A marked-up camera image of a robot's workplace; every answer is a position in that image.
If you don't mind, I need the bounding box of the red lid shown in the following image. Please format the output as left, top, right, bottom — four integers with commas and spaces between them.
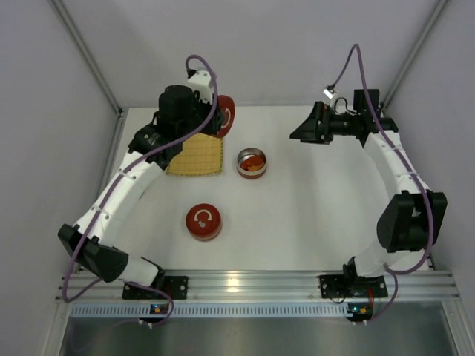
217, 95, 235, 139
185, 203, 222, 242

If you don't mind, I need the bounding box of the long red sausage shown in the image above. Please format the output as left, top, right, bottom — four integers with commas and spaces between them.
240, 158, 252, 170

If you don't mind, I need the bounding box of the steel bowl red base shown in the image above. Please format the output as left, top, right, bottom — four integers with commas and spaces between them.
236, 148, 267, 179
186, 220, 222, 242

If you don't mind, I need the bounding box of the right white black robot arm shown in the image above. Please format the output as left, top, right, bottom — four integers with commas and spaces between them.
289, 89, 448, 297

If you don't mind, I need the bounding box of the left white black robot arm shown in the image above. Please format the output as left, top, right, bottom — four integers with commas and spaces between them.
58, 85, 235, 290

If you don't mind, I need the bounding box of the bamboo serving mat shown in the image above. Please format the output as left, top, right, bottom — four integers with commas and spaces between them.
166, 133, 223, 177

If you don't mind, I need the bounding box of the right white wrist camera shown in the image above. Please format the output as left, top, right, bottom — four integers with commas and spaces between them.
323, 85, 337, 99

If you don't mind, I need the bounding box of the left aluminium corner post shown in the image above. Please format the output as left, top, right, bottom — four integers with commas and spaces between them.
47, 0, 123, 116

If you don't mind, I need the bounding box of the aluminium corner post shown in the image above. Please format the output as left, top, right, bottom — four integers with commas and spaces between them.
47, 0, 123, 116
381, 0, 451, 109

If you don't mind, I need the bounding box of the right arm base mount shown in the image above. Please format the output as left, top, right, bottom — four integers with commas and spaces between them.
318, 274, 388, 300

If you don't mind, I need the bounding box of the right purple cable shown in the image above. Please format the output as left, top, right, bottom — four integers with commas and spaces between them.
333, 43, 437, 323

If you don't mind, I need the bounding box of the purple cable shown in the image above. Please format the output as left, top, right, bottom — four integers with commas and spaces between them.
333, 43, 437, 323
62, 54, 220, 327

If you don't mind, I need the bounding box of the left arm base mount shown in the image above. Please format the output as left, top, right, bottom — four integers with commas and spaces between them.
122, 272, 189, 300

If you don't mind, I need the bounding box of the right aluminium corner post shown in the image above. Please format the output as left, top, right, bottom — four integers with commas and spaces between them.
381, 0, 451, 109

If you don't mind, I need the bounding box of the aluminium front frame rail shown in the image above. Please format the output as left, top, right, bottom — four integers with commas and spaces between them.
55, 269, 459, 303

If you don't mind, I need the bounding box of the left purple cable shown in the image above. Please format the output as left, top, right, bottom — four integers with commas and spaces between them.
62, 54, 220, 327

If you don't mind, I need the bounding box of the white slotted cable duct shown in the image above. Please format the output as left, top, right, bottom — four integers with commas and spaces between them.
70, 302, 352, 319

